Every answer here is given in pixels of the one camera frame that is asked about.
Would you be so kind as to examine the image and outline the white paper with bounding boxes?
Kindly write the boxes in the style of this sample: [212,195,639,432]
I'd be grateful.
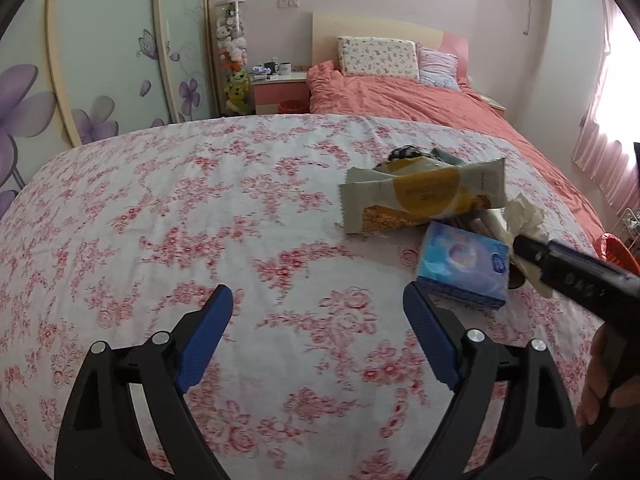
[502,193,554,298]

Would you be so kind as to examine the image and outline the white paper cup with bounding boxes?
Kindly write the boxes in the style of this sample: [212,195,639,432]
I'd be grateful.
[475,208,510,240]

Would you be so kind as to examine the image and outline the blue tissue pack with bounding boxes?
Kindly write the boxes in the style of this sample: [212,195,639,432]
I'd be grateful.
[416,222,509,310]

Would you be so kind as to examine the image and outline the grey green sock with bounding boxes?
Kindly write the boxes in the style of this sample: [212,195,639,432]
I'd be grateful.
[431,148,465,166]

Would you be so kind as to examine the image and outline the yellow snack wrapper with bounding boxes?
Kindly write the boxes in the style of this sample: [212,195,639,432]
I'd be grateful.
[340,158,506,234]

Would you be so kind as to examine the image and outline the black floral scrunchie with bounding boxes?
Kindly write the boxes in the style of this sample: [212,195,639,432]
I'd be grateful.
[387,145,427,162]

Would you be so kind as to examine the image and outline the person's right hand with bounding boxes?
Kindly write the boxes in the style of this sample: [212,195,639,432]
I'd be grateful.
[575,324,638,427]

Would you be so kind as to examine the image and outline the orange laundry basket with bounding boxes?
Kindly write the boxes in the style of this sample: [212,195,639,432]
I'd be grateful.
[593,233,640,275]

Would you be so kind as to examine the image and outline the pink window curtain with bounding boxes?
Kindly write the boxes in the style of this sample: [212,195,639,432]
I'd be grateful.
[572,0,639,212]

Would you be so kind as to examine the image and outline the right nightstand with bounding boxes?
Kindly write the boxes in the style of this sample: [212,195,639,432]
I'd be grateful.
[478,93,506,118]

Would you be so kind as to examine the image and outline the floral pink tablecloth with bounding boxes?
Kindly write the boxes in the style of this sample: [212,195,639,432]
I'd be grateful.
[1,115,602,479]

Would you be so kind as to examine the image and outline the striped pink pillow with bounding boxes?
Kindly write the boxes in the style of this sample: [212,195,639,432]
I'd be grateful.
[416,44,460,91]

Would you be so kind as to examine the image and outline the floral white pillow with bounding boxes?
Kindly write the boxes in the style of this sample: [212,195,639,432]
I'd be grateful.
[337,36,419,81]

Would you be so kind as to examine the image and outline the coral bed duvet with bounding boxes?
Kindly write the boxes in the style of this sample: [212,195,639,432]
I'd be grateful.
[306,60,605,242]

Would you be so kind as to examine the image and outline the pink left nightstand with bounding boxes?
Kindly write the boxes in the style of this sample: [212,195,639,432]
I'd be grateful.
[252,72,310,115]

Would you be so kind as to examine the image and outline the beige pink headboard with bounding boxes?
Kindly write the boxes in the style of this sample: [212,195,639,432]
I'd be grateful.
[311,12,469,79]

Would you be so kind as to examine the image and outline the floral sliding wardrobe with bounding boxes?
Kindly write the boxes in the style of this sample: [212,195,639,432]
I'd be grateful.
[1,0,218,205]

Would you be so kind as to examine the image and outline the white wire rack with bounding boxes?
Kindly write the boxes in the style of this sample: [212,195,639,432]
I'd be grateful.
[611,208,640,252]

